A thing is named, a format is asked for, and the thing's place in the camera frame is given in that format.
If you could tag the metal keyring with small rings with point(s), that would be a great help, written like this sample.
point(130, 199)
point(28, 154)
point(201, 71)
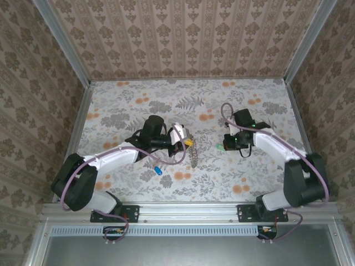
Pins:
point(194, 155)

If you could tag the green key tag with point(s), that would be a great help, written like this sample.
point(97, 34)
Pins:
point(220, 147)

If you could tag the blue key tag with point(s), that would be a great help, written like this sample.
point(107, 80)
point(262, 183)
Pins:
point(158, 170)

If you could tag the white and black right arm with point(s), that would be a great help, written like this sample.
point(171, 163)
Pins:
point(277, 144)

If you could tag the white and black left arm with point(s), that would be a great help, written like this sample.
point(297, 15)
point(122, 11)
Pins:
point(116, 156)

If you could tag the floral patterned table cover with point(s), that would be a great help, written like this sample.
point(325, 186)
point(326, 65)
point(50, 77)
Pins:
point(194, 191)

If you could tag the grey metal panel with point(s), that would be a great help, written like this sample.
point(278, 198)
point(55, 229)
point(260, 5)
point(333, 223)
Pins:
point(188, 252)

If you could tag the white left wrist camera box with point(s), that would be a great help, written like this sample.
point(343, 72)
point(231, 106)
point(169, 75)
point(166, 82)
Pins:
point(177, 133)

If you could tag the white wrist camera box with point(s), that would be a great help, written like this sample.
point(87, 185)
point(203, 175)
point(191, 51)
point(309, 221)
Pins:
point(177, 133)
point(231, 125)

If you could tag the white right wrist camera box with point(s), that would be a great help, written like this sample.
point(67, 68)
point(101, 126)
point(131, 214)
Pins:
point(231, 125)

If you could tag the aluminium table side rail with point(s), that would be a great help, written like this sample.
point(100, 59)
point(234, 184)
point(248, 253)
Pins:
point(294, 105)
point(73, 141)

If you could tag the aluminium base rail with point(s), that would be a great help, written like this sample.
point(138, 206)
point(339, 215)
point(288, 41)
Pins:
point(188, 212)

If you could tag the aluminium frame post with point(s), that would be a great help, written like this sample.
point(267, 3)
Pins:
point(64, 41)
point(308, 41)

